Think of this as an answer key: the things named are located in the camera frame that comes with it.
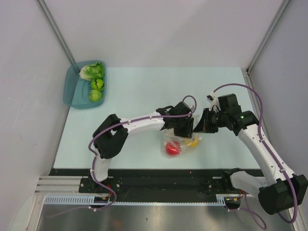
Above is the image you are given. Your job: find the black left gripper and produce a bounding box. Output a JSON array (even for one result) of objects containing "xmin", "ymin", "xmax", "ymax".
[{"xmin": 173, "ymin": 116, "xmax": 193, "ymax": 140}]

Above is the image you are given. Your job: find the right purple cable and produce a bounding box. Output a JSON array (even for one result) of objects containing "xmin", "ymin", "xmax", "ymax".
[{"xmin": 213, "ymin": 83, "xmax": 299, "ymax": 229}]

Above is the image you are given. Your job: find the green fake pepper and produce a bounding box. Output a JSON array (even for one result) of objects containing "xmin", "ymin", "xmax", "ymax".
[{"xmin": 89, "ymin": 90, "xmax": 103, "ymax": 103}]

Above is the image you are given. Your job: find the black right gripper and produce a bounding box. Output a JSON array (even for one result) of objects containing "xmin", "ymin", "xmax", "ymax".
[{"xmin": 193, "ymin": 107, "xmax": 228, "ymax": 133}]

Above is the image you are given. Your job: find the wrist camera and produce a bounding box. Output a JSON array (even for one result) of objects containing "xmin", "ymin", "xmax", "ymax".
[
  {"xmin": 207, "ymin": 91, "xmax": 220, "ymax": 112},
  {"xmin": 189, "ymin": 105, "xmax": 195, "ymax": 111}
]

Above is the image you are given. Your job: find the front aluminium rail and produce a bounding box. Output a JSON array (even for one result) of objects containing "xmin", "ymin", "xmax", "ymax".
[{"xmin": 35, "ymin": 175, "xmax": 298, "ymax": 196}]

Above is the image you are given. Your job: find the left aluminium corner post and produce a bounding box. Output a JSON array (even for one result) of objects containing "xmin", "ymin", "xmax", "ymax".
[{"xmin": 35, "ymin": 0, "xmax": 76, "ymax": 65}]

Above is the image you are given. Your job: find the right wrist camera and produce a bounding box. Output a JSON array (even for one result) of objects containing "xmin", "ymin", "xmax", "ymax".
[{"xmin": 207, "ymin": 91, "xmax": 220, "ymax": 112}]

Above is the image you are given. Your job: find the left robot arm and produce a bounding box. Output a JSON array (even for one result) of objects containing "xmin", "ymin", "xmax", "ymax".
[{"xmin": 89, "ymin": 101, "xmax": 196, "ymax": 193}]

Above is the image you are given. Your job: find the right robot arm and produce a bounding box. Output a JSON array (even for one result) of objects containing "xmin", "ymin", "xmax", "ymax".
[{"xmin": 193, "ymin": 93, "xmax": 308, "ymax": 215}]

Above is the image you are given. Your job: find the white cable duct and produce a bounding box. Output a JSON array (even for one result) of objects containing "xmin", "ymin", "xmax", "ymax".
[{"xmin": 44, "ymin": 195, "xmax": 226, "ymax": 206}]

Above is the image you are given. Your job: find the aluminium corner post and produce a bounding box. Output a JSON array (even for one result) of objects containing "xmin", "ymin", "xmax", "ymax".
[
  {"xmin": 35, "ymin": 0, "xmax": 76, "ymax": 65},
  {"xmin": 245, "ymin": 0, "xmax": 293, "ymax": 74}
]

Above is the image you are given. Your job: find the red fake tomato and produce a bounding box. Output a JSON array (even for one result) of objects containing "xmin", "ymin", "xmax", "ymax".
[{"xmin": 165, "ymin": 141, "xmax": 181, "ymax": 156}]

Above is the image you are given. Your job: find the yellow fake food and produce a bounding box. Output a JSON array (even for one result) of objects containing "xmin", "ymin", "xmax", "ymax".
[{"xmin": 184, "ymin": 137, "xmax": 201, "ymax": 148}]

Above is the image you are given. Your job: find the teal plastic bin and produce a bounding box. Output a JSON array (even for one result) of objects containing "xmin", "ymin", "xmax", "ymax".
[{"xmin": 63, "ymin": 60, "xmax": 106, "ymax": 109}]

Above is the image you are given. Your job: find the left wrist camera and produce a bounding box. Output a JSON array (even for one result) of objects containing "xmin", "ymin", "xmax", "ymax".
[{"xmin": 189, "ymin": 105, "xmax": 195, "ymax": 111}]

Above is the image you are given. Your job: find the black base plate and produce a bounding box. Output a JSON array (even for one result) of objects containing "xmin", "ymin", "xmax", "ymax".
[{"xmin": 48, "ymin": 168, "xmax": 282, "ymax": 210}]

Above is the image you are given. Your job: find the clear polka dot zip bag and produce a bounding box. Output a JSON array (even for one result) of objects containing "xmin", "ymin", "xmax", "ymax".
[{"xmin": 161, "ymin": 115, "xmax": 202, "ymax": 158}]

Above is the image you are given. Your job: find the right aluminium corner post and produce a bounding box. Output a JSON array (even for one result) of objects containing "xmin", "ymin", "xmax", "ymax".
[{"xmin": 245, "ymin": 0, "xmax": 293, "ymax": 74}]

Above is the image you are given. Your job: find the green fake lettuce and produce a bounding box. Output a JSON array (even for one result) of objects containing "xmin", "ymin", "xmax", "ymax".
[{"xmin": 79, "ymin": 62, "xmax": 105, "ymax": 81}]

